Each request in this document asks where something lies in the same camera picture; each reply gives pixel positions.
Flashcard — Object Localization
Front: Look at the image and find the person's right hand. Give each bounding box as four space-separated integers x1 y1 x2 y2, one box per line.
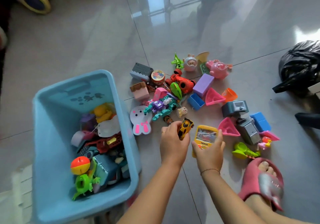
191 129 226 176

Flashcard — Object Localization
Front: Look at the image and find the person's left hand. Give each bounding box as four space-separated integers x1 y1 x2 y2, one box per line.
160 120 191 168

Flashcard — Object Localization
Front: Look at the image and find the yellow toy phone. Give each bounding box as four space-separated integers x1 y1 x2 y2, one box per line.
192 125 219 159

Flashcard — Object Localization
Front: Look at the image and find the yellow toy race car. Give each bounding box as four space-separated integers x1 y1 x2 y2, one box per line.
177 117 195 141

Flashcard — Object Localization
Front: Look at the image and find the lime green toy scoop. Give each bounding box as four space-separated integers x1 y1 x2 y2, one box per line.
232 142 261 160

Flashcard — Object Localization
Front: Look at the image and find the teal purple toy robot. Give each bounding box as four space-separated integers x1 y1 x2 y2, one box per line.
143 92 180 121

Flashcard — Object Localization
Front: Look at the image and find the white bunny toy board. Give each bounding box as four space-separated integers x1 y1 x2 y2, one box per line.
129 105 153 136

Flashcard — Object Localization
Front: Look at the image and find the grey toy refrigerator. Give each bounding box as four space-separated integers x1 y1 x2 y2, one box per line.
235 116 262 146

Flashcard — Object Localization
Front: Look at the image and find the teal toy creature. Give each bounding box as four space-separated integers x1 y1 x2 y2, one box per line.
117 151 130 179

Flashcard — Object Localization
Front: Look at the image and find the pink house-shaped toy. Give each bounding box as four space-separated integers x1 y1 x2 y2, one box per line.
152 87 168 102

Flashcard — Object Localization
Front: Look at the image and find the blue-grey toy appliance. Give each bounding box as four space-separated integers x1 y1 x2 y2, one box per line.
221 100 249 118

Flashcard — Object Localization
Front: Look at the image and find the green oval toy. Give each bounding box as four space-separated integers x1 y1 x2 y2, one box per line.
170 82 183 101

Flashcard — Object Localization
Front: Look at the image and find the small pink yellow toy figure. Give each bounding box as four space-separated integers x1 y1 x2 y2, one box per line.
257 136 272 151

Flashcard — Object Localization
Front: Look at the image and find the blue toy block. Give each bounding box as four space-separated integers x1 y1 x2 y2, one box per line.
250 112 272 132

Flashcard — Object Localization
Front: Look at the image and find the red toy camera robot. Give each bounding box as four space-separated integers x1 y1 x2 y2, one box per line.
165 68 196 94

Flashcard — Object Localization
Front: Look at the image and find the red toy plane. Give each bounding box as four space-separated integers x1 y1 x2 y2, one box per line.
85 132 123 154

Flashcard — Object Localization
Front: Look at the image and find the purple foam block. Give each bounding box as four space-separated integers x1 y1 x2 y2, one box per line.
192 73 215 98

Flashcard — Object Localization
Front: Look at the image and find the round colourful toy drum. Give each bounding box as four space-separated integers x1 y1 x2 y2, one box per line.
150 70 166 86

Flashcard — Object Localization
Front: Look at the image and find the teal toy cube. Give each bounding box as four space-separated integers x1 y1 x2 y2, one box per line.
92 154 119 184

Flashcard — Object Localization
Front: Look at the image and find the yellow duck toy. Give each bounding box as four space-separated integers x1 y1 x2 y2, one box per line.
93 103 116 124

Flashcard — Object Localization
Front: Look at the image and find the grey toothed toy block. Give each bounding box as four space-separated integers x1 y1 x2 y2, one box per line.
130 62 154 82

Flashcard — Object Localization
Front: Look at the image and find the round pink pig toy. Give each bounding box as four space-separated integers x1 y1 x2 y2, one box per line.
182 54 198 72

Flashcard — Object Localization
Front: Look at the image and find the green toy airplane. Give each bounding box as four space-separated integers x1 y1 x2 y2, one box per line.
171 53 184 69

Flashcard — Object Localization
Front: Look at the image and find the teal toy truck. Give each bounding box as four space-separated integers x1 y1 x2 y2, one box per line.
76 145 100 158

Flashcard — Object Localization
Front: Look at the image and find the pink pig toy pot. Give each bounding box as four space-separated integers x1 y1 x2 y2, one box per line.
205 59 233 80

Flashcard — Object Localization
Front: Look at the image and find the green ring lizard toy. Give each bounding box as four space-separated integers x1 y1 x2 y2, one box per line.
72 174 101 201

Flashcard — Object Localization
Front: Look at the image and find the blue plastic storage bin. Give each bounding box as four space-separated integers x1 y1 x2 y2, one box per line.
32 69 142 224

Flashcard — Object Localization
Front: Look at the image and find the white plastic lid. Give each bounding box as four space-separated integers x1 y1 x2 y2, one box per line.
11 165 34 224

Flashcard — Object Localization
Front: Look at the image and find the person's left forearm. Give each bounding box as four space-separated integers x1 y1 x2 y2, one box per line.
117 161 184 224

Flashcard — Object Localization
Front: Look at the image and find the person's right forearm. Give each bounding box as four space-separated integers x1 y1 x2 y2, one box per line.
201 170 268 224

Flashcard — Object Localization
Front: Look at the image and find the pink right slipper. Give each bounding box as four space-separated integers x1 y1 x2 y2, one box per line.
237 157 284 212

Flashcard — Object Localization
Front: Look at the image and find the black furniture foot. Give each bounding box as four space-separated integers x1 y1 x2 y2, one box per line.
294 112 320 129

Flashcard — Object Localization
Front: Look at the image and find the beige cabinet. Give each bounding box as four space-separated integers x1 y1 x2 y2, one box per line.
308 82 320 99

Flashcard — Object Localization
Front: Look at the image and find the black plastic bag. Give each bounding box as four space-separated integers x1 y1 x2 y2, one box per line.
272 40 320 94

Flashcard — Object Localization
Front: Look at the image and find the thin wrist bracelet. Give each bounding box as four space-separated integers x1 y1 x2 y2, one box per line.
200 168 221 176

